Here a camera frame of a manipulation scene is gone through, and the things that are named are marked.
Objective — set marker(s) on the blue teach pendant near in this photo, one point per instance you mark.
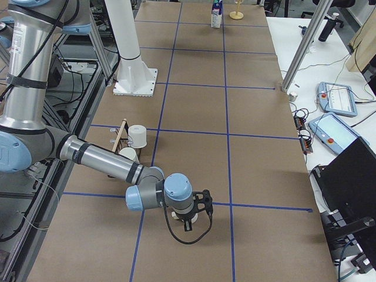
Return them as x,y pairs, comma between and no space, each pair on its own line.
333,132

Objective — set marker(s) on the blue white milk carton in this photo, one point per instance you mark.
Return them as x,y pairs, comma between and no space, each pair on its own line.
216,13

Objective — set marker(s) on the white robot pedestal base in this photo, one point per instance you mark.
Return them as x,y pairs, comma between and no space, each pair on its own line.
134,78

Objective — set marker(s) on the black cylindrical bottle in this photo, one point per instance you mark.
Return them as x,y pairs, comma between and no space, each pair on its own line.
328,28

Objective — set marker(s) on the white upturned mug on rack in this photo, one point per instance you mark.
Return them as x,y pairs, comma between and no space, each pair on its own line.
137,136

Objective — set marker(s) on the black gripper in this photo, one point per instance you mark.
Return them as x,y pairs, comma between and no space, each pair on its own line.
188,219

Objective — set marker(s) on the black laptop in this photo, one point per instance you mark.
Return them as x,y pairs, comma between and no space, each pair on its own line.
348,182

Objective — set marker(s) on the black wire mug rack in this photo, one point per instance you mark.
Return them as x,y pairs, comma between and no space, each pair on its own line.
121,138

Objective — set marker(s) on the blue teach pendant far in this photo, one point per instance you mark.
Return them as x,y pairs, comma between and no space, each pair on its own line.
337,98

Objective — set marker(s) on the brown paper table cover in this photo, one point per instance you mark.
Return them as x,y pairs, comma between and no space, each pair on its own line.
218,116

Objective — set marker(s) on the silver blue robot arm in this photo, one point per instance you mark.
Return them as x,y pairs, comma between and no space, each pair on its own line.
25,139

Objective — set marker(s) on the wooden cup tree stand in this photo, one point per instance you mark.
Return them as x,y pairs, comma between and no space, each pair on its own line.
237,14

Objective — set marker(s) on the aluminium frame post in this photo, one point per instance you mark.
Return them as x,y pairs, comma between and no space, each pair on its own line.
313,26

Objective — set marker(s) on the blue teach pendant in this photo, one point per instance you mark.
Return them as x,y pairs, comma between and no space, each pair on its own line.
333,132
337,98

